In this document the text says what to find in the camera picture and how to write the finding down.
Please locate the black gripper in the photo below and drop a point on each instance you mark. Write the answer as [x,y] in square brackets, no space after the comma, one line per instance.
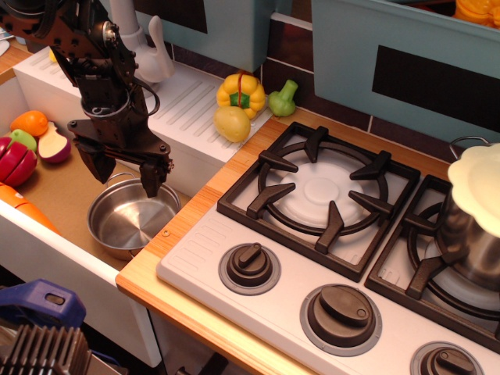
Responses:
[121,132]

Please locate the small steel pot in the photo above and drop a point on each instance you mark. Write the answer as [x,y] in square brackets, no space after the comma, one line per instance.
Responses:
[123,219]

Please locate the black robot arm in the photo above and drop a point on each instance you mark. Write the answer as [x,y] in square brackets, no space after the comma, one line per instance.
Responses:
[88,48]

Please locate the left stove knob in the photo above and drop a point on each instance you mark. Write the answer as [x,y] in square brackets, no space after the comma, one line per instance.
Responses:
[249,269]

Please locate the stove knob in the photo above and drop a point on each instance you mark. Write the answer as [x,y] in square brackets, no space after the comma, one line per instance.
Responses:
[341,320]
[249,269]
[444,358]

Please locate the grey stove top panel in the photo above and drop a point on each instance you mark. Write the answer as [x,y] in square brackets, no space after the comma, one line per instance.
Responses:
[192,267]

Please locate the middle stove knob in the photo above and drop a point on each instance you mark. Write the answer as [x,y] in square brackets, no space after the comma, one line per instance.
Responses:
[341,320]

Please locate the large steel pot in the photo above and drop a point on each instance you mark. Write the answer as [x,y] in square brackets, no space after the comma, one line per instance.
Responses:
[463,244]

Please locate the right stove knob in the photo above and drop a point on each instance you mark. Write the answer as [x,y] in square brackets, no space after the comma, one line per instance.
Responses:
[444,358]

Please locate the purple toy eggplant half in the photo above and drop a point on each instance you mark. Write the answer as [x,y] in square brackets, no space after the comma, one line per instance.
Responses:
[52,147]

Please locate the orange toy fruit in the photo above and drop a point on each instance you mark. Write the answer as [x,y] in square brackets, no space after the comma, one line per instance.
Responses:
[33,122]

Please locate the white toy faucet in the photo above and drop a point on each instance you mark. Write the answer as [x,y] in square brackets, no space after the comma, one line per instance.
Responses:
[154,63]

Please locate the red sliced toy apple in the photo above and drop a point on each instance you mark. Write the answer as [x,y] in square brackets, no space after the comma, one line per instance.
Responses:
[17,162]

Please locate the yellow toy potato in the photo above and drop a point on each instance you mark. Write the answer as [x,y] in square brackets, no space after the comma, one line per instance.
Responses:
[232,123]

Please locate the green toy apple piece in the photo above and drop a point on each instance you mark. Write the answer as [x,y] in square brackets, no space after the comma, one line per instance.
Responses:
[24,138]

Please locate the orange toy carrot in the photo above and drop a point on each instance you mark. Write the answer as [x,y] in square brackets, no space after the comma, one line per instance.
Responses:
[13,198]

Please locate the yellow toy bell pepper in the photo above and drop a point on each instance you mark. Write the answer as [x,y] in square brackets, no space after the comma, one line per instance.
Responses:
[244,91]

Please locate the blue plastic clamp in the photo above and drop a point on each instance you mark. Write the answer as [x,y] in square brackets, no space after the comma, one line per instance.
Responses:
[42,303]

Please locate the green toy broccoli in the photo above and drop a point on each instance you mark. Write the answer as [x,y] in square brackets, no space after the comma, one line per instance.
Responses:
[282,102]

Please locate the left teal cabinet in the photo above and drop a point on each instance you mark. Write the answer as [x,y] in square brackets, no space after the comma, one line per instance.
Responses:
[235,33]

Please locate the teal cabinet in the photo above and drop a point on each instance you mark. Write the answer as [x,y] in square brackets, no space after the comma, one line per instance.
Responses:
[235,33]
[419,69]

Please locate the dark ribbed heat sink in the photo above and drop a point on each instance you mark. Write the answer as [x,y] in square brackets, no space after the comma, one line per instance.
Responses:
[46,350]

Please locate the left black burner grate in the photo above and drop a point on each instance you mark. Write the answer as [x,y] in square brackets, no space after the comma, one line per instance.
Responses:
[321,197]

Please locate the black burner grate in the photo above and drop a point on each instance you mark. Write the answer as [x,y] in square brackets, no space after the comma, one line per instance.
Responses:
[412,272]
[321,197]

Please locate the right black burner grate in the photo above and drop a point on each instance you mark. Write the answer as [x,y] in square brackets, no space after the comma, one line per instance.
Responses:
[412,272]

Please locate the right teal cabinet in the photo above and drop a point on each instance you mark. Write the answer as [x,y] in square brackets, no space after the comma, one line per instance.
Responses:
[419,69]

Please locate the cream flower-shaped lid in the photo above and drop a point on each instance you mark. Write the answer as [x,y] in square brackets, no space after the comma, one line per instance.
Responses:
[475,185]

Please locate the orange toy on cabinet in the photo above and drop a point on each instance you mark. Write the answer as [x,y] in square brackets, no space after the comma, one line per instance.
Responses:
[482,12]

